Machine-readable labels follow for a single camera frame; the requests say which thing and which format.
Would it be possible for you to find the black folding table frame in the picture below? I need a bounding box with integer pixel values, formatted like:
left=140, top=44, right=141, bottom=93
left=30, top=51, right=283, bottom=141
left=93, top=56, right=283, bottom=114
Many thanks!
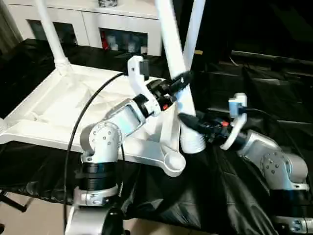
left=0, top=190, right=34, bottom=212

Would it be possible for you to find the white plastic table top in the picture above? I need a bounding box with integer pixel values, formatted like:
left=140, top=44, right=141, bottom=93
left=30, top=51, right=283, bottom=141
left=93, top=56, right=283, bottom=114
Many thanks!
left=0, top=65, right=186, bottom=177

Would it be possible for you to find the white glass-door cabinet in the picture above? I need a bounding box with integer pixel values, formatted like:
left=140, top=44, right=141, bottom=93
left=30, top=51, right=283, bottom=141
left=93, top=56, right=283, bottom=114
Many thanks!
left=7, top=0, right=163, bottom=56

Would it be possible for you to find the white plastic table leg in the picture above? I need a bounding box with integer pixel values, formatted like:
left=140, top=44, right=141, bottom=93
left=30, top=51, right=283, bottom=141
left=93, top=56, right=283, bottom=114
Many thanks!
left=35, top=0, right=72, bottom=76
left=155, top=0, right=206, bottom=154
left=182, top=0, right=206, bottom=71

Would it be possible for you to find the grey curtain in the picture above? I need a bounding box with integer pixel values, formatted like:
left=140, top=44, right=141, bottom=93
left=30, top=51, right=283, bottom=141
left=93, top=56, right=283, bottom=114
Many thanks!
left=0, top=0, right=24, bottom=54

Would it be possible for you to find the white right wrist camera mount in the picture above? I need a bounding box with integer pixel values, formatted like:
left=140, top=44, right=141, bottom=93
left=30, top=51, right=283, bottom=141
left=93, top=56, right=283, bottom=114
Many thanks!
left=220, top=93, right=247, bottom=150

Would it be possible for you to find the black plastic mat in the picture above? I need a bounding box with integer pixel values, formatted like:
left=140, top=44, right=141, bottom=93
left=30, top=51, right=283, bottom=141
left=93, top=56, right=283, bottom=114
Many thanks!
left=0, top=38, right=313, bottom=235

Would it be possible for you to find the grey object on cabinet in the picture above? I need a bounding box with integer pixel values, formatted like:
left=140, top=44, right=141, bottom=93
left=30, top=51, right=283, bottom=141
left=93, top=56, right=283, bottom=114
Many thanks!
left=97, top=0, right=119, bottom=8

